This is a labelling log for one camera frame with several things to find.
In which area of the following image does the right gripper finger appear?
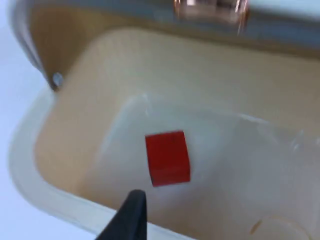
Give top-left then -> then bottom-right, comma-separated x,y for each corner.
96,189 -> 148,240

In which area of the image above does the cream box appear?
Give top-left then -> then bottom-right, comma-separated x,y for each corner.
7,28 -> 320,240

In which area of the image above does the red cube block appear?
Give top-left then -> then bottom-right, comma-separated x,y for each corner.
144,129 -> 192,188

